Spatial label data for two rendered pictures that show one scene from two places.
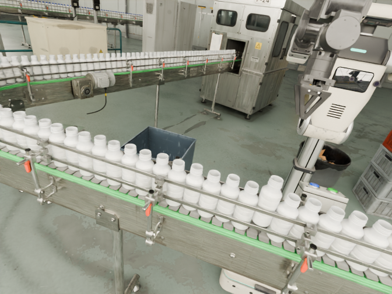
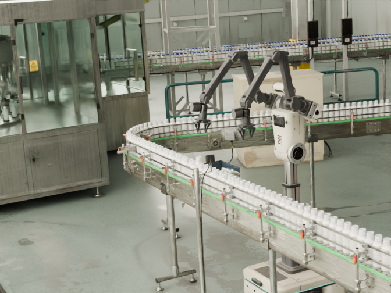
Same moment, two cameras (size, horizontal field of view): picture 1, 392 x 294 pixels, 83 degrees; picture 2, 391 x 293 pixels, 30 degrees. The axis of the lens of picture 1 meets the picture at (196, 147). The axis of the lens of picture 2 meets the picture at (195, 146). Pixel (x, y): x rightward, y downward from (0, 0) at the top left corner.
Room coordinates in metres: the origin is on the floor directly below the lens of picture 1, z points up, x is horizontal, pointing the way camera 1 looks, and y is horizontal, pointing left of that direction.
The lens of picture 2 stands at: (-2.80, -4.25, 2.46)
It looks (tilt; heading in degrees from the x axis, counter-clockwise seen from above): 13 degrees down; 51
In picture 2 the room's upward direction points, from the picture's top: 3 degrees counter-clockwise
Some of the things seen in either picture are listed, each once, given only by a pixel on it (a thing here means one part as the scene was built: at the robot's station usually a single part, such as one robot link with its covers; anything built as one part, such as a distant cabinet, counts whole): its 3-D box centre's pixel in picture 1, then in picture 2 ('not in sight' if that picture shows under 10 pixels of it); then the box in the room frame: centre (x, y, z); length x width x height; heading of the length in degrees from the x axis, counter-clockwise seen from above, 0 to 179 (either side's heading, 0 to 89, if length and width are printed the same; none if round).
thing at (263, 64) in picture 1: (249, 58); not in sight; (5.01, -0.80, 1.00); 1.60 x 1.30 x 2.00; 149
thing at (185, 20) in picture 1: (179, 37); not in sight; (7.57, 1.05, 0.96); 0.82 x 0.50 x 1.91; 149
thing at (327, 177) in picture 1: (311, 178); not in sight; (1.91, -1.21, 0.32); 0.45 x 0.45 x 0.64
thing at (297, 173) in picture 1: (291, 191); (291, 208); (1.09, -0.62, 0.74); 0.11 x 0.11 x 0.40; 77
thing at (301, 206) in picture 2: not in sight; (301, 217); (0.22, -1.51, 1.08); 0.06 x 0.06 x 0.17
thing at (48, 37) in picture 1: (72, 57); (277, 117); (4.28, 2.56, 0.59); 1.10 x 0.62 x 1.18; 149
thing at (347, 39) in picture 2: (95, 1); (345, 31); (6.38, 3.05, 1.55); 0.17 x 0.15 x 0.42; 149
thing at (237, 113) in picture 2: not in sight; (240, 109); (0.52, -0.72, 1.60); 0.12 x 0.09 x 0.12; 167
